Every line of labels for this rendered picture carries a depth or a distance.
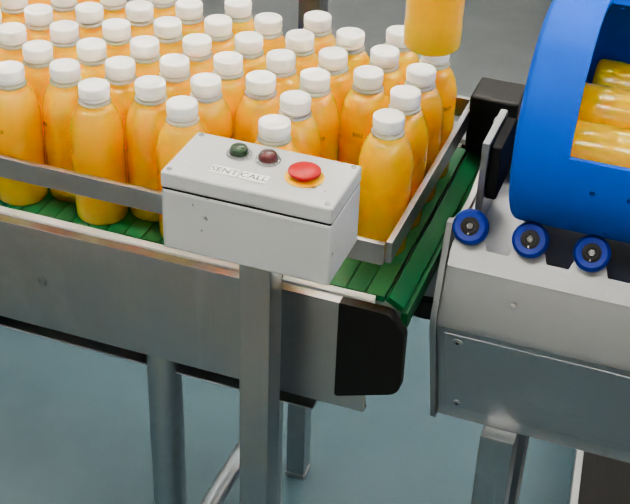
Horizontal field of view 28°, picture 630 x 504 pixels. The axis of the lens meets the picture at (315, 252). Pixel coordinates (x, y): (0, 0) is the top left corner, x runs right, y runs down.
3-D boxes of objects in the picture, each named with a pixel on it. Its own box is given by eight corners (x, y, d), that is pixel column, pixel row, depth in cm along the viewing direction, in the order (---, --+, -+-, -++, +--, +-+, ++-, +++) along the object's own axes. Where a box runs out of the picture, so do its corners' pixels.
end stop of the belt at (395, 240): (390, 264, 150) (392, 243, 148) (384, 262, 150) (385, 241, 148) (473, 119, 181) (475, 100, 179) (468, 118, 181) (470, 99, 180)
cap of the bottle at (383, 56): (403, 66, 167) (404, 53, 166) (377, 70, 165) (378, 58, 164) (390, 54, 170) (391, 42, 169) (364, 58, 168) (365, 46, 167)
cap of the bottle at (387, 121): (371, 134, 151) (372, 121, 150) (372, 119, 154) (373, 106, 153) (404, 136, 151) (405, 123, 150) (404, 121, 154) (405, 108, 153)
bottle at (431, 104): (433, 209, 170) (444, 94, 160) (383, 204, 170) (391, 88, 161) (437, 184, 175) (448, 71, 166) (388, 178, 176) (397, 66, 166)
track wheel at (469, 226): (491, 211, 153) (493, 214, 155) (456, 204, 154) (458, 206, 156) (483, 247, 153) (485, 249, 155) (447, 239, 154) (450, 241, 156)
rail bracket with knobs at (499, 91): (506, 175, 178) (515, 110, 172) (457, 164, 180) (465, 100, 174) (522, 143, 186) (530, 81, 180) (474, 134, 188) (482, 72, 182)
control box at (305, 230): (328, 287, 137) (332, 207, 131) (162, 247, 142) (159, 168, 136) (357, 240, 145) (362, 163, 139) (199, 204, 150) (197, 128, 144)
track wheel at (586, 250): (614, 238, 149) (615, 240, 151) (577, 230, 150) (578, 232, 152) (606, 275, 149) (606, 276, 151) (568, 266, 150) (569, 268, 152)
